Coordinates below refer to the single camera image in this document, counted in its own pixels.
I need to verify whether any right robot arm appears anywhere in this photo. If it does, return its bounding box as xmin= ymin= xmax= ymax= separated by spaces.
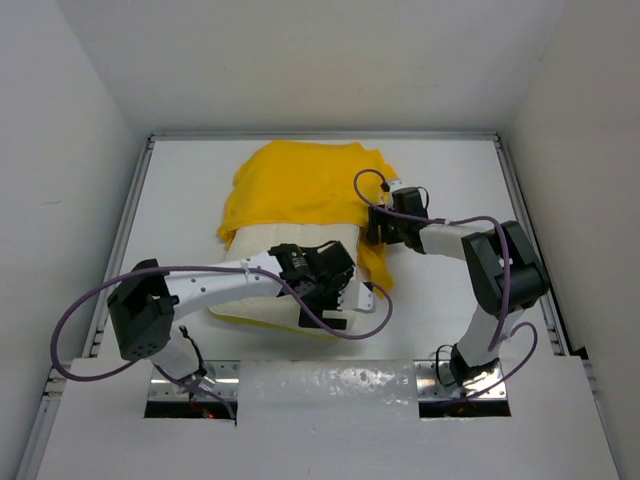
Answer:
xmin=367 ymin=180 xmax=550 ymax=387

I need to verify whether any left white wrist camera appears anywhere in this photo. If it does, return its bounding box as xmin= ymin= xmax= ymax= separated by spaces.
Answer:
xmin=337 ymin=281 xmax=376 ymax=314

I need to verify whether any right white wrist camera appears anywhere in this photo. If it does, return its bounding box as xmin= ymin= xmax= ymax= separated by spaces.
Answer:
xmin=385 ymin=179 xmax=405 ymax=202

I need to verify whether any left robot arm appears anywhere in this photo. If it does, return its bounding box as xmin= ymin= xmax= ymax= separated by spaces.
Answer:
xmin=107 ymin=241 xmax=355 ymax=380

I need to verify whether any yellow pillowcase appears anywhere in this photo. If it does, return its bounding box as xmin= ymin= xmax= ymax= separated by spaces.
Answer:
xmin=215 ymin=140 xmax=401 ymax=300

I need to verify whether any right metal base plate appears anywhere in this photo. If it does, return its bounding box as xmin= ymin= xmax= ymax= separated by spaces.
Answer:
xmin=414 ymin=358 xmax=507 ymax=403

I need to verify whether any metal base plate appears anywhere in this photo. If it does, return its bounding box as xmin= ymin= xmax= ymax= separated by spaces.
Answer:
xmin=414 ymin=358 xmax=507 ymax=403
xmin=148 ymin=361 xmax=240 ymax=402

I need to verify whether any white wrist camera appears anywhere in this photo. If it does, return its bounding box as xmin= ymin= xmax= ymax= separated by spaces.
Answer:
xmin=385 ymin=179 xmax=405 ymax=202
xmin=337 ymin=281 xmax=376 ymax=314

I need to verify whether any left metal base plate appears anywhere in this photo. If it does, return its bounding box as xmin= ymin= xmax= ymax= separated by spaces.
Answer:
xmin=148 ymin=361 xmax=240 ymax=402

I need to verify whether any aluminium table frame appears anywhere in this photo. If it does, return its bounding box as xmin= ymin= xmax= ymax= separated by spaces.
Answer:
xmin=18 ymin=132 xmax=617 ymax=479

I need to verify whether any cream pillow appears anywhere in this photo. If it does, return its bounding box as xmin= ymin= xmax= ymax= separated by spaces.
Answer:
xmin=207 ymin=222 xmax=364 ymax=342

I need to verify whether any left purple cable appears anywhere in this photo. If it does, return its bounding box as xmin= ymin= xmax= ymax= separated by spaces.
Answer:
xmin=51 ymin=266 xmax=394 ymax=420

